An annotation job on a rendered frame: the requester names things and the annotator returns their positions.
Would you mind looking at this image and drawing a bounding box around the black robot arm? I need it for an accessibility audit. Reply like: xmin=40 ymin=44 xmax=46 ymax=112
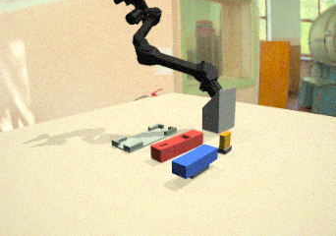
xmin=125 ymin=2 xmax=223 ymax=98

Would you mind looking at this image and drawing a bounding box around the yellow block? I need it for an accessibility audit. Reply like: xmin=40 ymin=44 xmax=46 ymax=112
xmin=219 ymin=131 xmax=231 ymax=149

